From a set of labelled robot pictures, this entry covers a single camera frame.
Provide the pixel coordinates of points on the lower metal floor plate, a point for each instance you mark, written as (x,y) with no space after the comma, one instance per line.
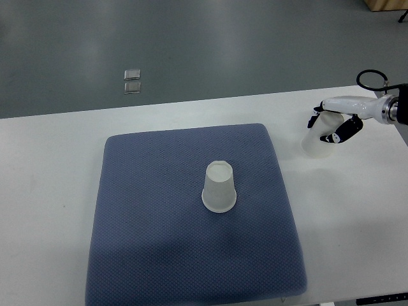
(132,87)

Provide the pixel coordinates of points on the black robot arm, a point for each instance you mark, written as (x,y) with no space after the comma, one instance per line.
(398,106)

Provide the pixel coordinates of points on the upper metal floor plate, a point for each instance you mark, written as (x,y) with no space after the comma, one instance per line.
(132,74)

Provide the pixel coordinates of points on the black tripod leg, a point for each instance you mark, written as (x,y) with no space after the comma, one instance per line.
(403,16)

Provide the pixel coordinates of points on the black table control panel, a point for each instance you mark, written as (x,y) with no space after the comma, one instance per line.
(400,297)

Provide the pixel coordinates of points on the white paper cup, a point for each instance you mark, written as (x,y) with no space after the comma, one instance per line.
(325,124)
(219,194)

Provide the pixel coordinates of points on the wooden box corner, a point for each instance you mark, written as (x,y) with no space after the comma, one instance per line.
(386,5)

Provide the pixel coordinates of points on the metal floor plate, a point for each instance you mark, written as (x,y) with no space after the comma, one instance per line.
(132,87)
(132,74)

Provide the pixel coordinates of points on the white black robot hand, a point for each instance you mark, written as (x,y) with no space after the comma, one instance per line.
(361,108)

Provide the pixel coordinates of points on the blue grey cushion mat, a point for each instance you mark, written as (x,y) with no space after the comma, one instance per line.
(155,243)

